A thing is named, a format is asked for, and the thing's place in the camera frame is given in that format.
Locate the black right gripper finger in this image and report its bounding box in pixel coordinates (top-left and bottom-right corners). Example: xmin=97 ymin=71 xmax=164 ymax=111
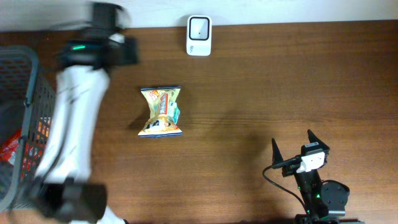
xmin=307 ymin=129 xmax=330 ymax=153
xmin=272 ymin=138 xmax=284 ymax=165

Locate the yellow snack bag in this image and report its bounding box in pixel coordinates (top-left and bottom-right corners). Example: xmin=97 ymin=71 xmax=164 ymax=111
xmin=138 ymin=86 xmax=182 ymax=138

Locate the red snack bag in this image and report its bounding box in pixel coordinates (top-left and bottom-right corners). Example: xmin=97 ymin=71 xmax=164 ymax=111
xmin=1 ymin=129 xmax=21 ymax=166

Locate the orange small carton box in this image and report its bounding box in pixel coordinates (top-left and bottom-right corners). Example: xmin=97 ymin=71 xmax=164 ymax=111
xmin=36 ymin=117 xmax=52 ymax=139

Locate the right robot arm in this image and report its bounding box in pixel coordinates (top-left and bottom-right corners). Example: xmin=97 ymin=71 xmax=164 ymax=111
xmin=262 ymin=130 xmax=361 ymax=224

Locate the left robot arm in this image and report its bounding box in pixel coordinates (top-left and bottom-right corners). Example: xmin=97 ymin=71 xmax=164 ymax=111
xmin=22 ymin=2 xmax=138 ymax=223

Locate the white barcode scanner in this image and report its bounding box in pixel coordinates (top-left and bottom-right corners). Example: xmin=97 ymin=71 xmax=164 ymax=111
xmin=186 ymin=15 xmax=212 ymax=57

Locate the grey plastic mesh basket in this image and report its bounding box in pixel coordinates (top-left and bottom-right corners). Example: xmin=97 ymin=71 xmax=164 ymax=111
xmin=1 ymin=46 xmax=55 ymax=211

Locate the black right camera cable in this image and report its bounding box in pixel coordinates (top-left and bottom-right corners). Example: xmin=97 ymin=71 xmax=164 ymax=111
xmin=262 ymin=157 xmax=312 ymax=220

